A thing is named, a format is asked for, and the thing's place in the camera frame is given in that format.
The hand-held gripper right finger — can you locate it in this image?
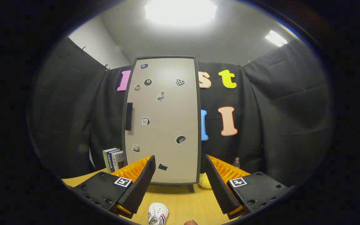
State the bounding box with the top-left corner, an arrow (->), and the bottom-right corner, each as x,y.
204,154 -> 297,220

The black backdrop cloth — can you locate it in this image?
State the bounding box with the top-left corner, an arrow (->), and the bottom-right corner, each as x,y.
27,36 -> 335,188

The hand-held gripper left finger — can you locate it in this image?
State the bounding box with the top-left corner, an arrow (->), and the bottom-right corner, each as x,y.
70,155 -> 156,219

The yellow soft toy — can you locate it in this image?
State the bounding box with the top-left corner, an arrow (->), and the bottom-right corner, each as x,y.
198,173 -> 212,189

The large ceiling light panel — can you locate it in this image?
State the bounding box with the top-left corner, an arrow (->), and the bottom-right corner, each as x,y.
145,0 -> 218,27

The white book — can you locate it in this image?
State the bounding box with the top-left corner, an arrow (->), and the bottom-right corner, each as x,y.
111,151 -> 125,172

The beige shoe cabinet door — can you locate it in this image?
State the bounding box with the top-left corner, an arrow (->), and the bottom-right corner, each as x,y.
124,58 -> 199,184

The dark grey shoe cabinet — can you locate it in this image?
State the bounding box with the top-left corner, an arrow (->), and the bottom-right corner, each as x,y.
121,56 -> 202,193

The dark blue book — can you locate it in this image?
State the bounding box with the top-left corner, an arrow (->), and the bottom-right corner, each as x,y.
107,149 -> 120,172

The white striped shoe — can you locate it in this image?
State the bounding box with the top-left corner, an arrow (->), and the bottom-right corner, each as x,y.
148,202 -> 170,225

